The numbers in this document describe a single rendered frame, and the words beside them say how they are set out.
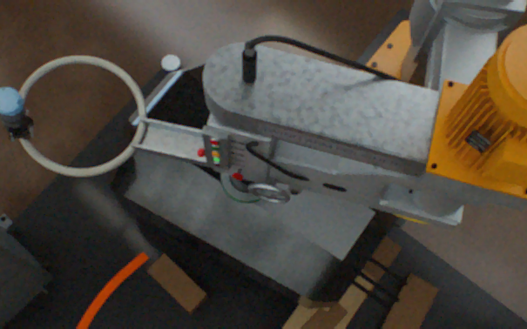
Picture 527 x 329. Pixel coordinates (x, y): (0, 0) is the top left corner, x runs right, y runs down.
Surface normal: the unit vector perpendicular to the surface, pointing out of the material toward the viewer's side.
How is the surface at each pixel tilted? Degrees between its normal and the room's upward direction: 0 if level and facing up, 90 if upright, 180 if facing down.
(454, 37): 0
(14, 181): 0
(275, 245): 45
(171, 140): 9
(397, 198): 0
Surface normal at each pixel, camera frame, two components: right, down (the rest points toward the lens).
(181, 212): -0.37, 0.32
